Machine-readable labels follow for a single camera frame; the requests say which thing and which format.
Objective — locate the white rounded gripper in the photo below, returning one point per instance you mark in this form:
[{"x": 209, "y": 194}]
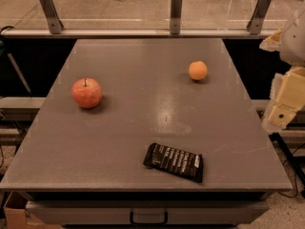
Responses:
[{"x": 294, "y": 45}]

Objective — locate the red apple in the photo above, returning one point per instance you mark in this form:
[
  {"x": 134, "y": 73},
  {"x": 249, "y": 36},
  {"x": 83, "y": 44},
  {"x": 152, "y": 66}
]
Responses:
[{"x": 86, "y": 92}]

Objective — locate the orange fruit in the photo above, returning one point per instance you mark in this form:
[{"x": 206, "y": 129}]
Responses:
[{"x": 198, "y": 70}]

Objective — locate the black stand leg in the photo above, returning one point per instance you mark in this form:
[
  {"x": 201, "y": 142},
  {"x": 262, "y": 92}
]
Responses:
[{"x": 294, "y": 161}]

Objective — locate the black snack bar wrapper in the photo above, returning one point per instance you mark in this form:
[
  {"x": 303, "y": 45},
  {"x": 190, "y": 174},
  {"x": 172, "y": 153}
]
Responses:
[{"x": 174, "y": 161}]

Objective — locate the clear acrylic barrier panel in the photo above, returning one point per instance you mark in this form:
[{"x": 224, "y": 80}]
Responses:
[{"x": 129, "y": 14}]

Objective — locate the cardboard box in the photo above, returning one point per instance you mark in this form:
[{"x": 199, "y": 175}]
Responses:
[{"x": 17, "y": 217}]

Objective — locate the right metal bracket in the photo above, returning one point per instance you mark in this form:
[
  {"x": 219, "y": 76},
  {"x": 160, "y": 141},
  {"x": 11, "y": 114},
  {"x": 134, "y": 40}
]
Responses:
[{"x": 255, "y": 24}]

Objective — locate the metal bracket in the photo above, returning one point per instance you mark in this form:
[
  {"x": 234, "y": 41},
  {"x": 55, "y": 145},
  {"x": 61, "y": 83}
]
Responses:
[
  {"x": 255, "y": 24},
  {"x": 53, "y": 21},
  {"x": 175, "y": 16}
]

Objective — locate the middle metal bracket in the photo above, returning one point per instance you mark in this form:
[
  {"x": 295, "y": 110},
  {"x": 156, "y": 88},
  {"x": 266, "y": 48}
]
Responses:
[{"x": 175, "y": 16}]

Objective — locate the left metal bracket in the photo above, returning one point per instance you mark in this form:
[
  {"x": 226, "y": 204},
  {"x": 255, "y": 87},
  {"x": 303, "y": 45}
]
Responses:
[{"x": 53, "y": 21}]

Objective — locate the grey drawer with handle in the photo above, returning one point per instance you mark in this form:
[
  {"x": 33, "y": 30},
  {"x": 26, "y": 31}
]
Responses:
[{"x": 147, "y": 213}]

